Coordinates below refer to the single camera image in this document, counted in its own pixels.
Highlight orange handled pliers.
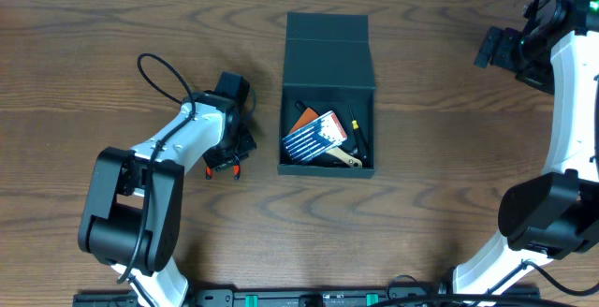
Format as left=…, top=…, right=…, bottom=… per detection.
left=205, top=164, right=241, bottom=180

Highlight black handled claw hammer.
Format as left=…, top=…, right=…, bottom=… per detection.
left=295, top=101, right=308, bottom=113

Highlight orange blade wooden scraper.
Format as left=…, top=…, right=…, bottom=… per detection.
left=287, top=107, right=364, bottom=169

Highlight blue screwdriver set case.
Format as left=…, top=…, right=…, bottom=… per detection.
left=282, top=110, right=347, bottom=165

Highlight dark green box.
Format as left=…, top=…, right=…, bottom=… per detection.
left=277, top=12, right=376, bottom=179

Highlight black yellow screwdriver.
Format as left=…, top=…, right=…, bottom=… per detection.
left=348, top=107, right=368, bottom=163

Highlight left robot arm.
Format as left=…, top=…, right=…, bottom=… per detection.
left=73, top=72, right=256, bottom=306

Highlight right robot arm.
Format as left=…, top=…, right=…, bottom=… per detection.
left=439, top=0, right=598, bottom=306

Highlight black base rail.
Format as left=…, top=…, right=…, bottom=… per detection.
left=72, top=286, right=542, bottom=307

